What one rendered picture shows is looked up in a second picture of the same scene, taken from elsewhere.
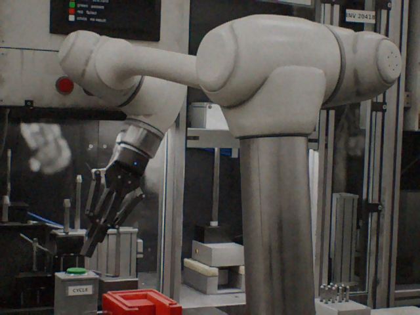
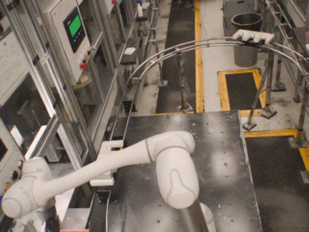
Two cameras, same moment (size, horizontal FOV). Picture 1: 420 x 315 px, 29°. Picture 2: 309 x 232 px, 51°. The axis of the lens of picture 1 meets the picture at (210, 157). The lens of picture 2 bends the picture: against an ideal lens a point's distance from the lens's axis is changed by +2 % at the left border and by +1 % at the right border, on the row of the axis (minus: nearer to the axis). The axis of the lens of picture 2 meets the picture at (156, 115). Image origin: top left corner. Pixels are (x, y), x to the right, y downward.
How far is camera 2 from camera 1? 1.33 m
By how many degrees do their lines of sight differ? 59
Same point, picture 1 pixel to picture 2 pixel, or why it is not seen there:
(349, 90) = not seen: hidden behind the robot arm
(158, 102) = not seen: hidden behind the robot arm
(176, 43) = (11, 142)
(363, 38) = (188, 141)
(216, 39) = (182, 195)
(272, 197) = (198, 213)
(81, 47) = (26, 204)
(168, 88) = (48, 174)
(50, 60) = not seen: outside the picture
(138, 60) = (65, 189)
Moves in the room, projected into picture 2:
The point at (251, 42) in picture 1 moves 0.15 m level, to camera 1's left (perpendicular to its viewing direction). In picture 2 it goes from (195, 187) to (174, 223)
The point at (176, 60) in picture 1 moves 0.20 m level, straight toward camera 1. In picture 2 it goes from (84, 176) to (129, 192)
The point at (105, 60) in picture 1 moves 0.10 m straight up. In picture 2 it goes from (42, 198) to (31, 180)
